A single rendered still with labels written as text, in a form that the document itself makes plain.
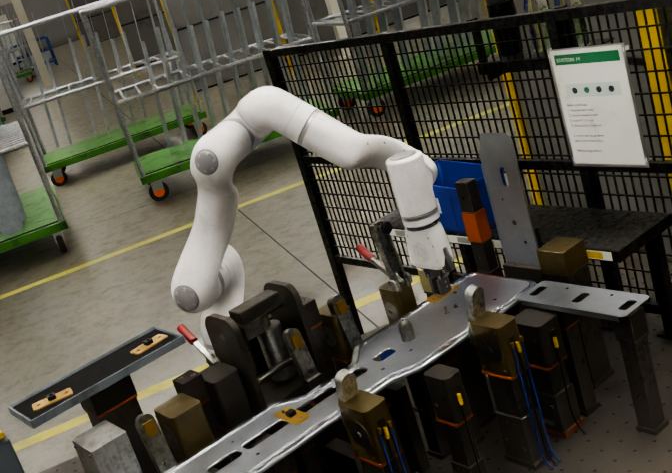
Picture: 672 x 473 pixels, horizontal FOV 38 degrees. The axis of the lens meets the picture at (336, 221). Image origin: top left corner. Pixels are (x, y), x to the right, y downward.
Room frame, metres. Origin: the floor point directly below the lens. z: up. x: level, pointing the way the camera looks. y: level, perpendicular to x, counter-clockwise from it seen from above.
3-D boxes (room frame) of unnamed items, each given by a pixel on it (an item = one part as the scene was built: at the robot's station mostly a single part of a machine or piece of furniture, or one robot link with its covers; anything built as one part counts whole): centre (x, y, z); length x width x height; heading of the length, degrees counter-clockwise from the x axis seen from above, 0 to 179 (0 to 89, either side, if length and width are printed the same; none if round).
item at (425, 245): (2.04, -0.18, 1.18); 0.10 x 0.07 x 0.11; 34
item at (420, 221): (2.04, -0.18, 1.24); 0.09 x 0.08 x 0.03; 34
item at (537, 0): (2.48, -0.66, 1.53); 0.07 x 0.07 x 0.20
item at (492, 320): (1.83, -0.26, 0.87); 0.12 x 0.07 x 0.35; 34
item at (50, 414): (1.93, 0.58, 1.16); 0.37 x 0.14 x 0.02; 124
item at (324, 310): (2.11, 0.08, 0.88); 0.11 x 0.07 x 0.37; 34
